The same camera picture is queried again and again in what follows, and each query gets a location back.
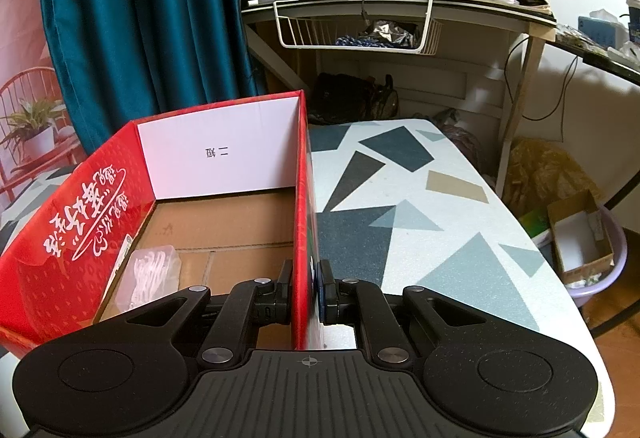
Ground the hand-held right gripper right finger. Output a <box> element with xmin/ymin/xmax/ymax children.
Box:
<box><xmin>314</xmin><ymin>259</ymin><xmax>501</xmax><ymax>371</ymax></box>

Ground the green packet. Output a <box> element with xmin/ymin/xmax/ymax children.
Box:
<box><xmin>517</xmin><ymin>210</ymin><xmax>551</xmax><ymax>239</ymax></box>

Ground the silver foil bag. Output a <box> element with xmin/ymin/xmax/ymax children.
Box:
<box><xmin>367</xmin><ymin>20</ymin><xmax>418</xmax><ymax>47</ymax></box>

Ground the dark patterned cloth bag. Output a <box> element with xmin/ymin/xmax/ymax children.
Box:
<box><xmin>432</xmin><ymin>110</ymin><xmax>483</xmax><ymax>159</ymax></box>

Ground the teal curtain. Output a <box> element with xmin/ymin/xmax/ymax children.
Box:
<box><xmin>36</xmin><ymin>0</ymin><xmax>261</xmax><ymax>159</ymax></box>

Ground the black cable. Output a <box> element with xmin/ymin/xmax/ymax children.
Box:
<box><xmin>504</xmin><ymin>34</ymin><xmax>581</xmax><ymax>121</ymax></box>

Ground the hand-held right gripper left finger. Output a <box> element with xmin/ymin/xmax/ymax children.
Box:
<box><xmin>125</xmin><ymin>259</ymin><xmax>295</xmax><ymax>371</ymax></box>

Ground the black bag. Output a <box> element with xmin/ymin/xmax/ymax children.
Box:
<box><xmin>312</xmin><ymin>72</ymin><xmax>400</xmax><ymax>125</ymax></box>

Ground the blue beaded rope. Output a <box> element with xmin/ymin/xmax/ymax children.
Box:
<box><xmin>336</xmin><ymin>34</ymin><xmax>381</xmax><ymax>47</ymax></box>

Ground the white wire hanging basket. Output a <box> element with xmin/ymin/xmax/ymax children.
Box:
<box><xmin>272</xmin><ymin>0</ymin><xmax>445</xmax><ymax>56</ymax></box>

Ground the small open cardboard box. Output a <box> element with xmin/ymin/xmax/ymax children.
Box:
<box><xmin>546</xmin><ymin>190</ymin><xmax>616</xmax><ymax>286</ymax></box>

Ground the purple plastic basin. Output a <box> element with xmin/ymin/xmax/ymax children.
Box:
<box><xmin>530</xmin><ymin>205</ymin><xmax>628</xmax><ymax>309</ymax></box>

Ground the white bucket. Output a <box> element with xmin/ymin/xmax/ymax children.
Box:
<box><xmin>626</xmin><ymin>0</ymin><xmax>640</xmax><ymax>43</ymax></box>

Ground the wall poster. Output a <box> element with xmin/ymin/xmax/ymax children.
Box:
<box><xmin>0</xmin><ymin>0</ymin><xmax>91</xmax><ymax>219</ymax></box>

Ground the blue tissue box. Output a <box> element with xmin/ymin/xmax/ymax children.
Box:
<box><xmin>579</xmin><ymin>15</ymin><xmax>628</xmax><ymax>49</ymax></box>

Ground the clear plastic cotton swab box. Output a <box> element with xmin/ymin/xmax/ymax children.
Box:
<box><xmin>114</xmin><ymin>245</ymin><xmax>182</xmax><ymax>313</ymax></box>

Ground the yellow plastic bag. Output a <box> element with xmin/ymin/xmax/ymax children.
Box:
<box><xmin>502</xmin><ymin>138</ymin><xmax>603</xmax><ymax>219</ymax></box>

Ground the red cardboard box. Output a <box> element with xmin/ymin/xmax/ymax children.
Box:
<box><xmin>0</xmin><ymin>90</ymin><xmax>321</xmax><ymax>359</ymax></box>

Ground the white desk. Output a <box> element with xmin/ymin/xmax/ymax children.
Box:
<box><xmin>240</xmin><ymin>0</ymin><xmax>557</xmax><ymax>199</ymax></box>

